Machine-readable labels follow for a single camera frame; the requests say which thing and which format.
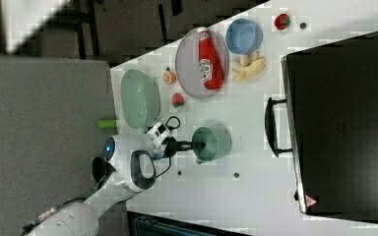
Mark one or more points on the black toaster oven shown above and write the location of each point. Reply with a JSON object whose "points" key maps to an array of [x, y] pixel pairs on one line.
{"points": [[331, 101]]}

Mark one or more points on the blue bowl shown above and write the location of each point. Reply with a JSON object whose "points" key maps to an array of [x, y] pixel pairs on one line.
{"points": [[243, 37]]}

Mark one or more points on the strawberry toy far corner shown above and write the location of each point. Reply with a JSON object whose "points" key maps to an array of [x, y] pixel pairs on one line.
{"points": [[282, 21]]}

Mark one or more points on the red ketchup bottle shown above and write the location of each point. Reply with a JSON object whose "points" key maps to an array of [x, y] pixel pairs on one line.
{"points": [[209, 62]]}

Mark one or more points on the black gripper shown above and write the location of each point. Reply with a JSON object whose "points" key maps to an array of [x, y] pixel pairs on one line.
{"points": [[171, 146]]}

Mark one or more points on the green lime toy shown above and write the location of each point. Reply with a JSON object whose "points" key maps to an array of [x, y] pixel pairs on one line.
{"points": [[106, 124]]}

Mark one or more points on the yellow banana bunch toy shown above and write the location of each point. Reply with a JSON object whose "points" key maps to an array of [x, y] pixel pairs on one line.
{"points": [[247, 67]]}

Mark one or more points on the lilac round plate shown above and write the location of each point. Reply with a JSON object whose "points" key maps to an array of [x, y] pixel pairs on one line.
{"points": [[187, 66]]}

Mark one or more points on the orange slice toy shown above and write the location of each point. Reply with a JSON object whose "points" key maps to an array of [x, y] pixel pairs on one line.
{"points": [[169, 77]]}

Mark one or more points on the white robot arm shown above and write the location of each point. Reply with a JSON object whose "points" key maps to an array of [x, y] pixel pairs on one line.
{"points": [[128, 170]]}

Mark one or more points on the strawberry toy near colander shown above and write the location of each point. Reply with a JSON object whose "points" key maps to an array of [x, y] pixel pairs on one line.
{"points": [[177, 99]]}

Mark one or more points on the green perforated colander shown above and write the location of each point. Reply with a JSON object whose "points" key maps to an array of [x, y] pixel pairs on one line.
{"points": [[140, 99]]}

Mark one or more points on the green mug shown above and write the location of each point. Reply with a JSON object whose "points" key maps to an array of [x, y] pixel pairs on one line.
{"points": [[211, 143]]}

